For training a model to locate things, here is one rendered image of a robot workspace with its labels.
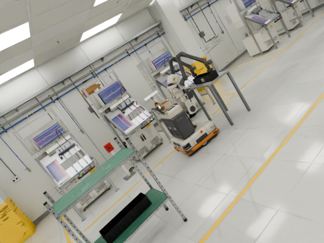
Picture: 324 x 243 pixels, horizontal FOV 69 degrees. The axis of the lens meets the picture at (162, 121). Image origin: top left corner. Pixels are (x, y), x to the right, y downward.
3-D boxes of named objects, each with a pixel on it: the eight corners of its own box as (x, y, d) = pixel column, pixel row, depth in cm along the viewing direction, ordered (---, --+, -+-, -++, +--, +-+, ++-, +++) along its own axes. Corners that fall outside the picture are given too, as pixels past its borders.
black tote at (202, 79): (195, 85, 438) (192, 79, 436) (202, 79, 442) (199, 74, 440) (211, 81, 384) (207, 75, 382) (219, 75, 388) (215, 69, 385)
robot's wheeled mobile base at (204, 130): (190, 156, 375) (182, 144, 369) (175, 150, 435) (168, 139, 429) (221, 131, 390) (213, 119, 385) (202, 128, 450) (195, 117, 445)
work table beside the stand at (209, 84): (232, 125, 393) (208, 84, 375) (210, 123, 459) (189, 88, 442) (250, 110, 403) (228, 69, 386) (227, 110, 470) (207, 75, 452)
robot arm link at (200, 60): (179, 56, 382) (180, 54, 371) (180, 52, 382) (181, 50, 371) (204, 64, 386) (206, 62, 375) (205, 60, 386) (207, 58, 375)
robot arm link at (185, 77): (173, 55, 381) (174, 53, 371) (182, 52, 382) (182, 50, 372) (182, 81, 381) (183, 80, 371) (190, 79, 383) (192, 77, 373)
